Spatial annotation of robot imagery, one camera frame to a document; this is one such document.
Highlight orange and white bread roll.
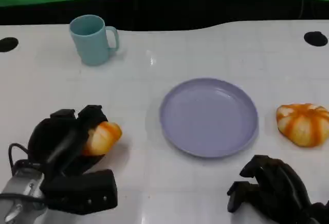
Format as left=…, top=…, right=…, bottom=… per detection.
left=276, top=103, right=329, bottom=148
left=81, top=121, right=123, bottom=157

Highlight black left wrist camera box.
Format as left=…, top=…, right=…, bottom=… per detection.
left=40, top=169, right=119, bottom=215

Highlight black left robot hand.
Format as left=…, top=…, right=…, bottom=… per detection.
left=27, top=104, right=108, bottom=178

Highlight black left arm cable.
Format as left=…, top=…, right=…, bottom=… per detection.
left=7, top=142, right=35, bottom=176

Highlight lilac plate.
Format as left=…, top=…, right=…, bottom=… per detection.
left=159, top=77, right=259, bottom=159

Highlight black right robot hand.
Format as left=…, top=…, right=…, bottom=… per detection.
left=226, top=154, right=313, bottom=224

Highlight pale green mug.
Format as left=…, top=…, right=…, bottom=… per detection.
left=69, top=14, right=120, bottom=67

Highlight black table grommet hole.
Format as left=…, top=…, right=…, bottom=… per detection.
left=0, top=37, right=19, bottom=53

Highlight black vertical pole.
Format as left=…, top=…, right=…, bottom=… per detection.
left=129, top=0, right=142, bottom=31

